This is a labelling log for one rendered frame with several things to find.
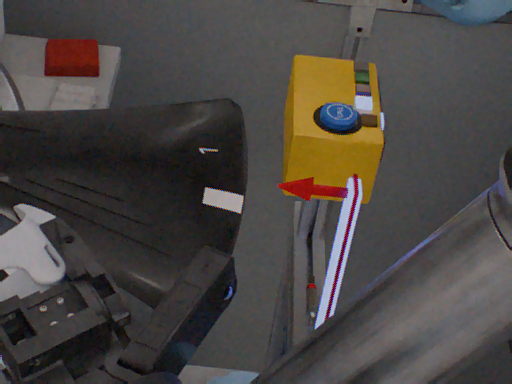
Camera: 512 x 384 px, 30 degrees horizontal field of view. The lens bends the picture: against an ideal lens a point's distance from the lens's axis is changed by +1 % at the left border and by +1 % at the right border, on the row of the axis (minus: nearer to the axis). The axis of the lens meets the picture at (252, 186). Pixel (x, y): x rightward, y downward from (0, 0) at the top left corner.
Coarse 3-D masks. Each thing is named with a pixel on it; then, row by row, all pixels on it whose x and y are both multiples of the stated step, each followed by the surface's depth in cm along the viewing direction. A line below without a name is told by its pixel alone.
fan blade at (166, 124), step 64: (0, 128) 78; (64, 128) 80; (128, 128) 81; (192, 128) 82; (0, 192) 73; (64, 192) 74; (128, 192) 75; (192, 192) 77; (128, 256) 72; (192, 256) 74
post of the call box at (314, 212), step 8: (304, 200) 117; (312, 200) 116; (320, 200) 116; (328, 200) 116; (304, 208) 117; (312, 208) 117; (320, 208) 117; (304, 216) 118; (312, 216) 119; (320, 216) 118; (304, 224) 119; (312, 224) 120; (320, 224) 119; (304, 232) 120; (312, 232) 121; (320, 232) 120
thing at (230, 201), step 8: (208, 192) 77; (216, 192) 78; (224, 192) 78; (208, 200) 77; (216, 200) 77; (224, 200) 77; (232, 200) 78; (240, 200) 78; (224, 208) 77; (232, 208) 77; (240, 208) 77
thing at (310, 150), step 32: (320, 64) 112; (352, 64) 113; (288, 96) 114; (320, 96) 107; (352, 96) 108; (288, 128) 108; (320, 128) 103; (352, 128) 103; (288, 160) 104; (320, 160) 104; (352, 160) 103; (288, 192) 107
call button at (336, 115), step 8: (328, 104) 104; (336, 104) 105; (344, 104) 105; (328, 112) 103; (336, 112) 104; (344, 112) 104; (352, 112) 104; (328, 120) 103; (336, 120) 102; (344, 120) 103; (352, 120) 103; (336, 128) 103; (344, 128) 103
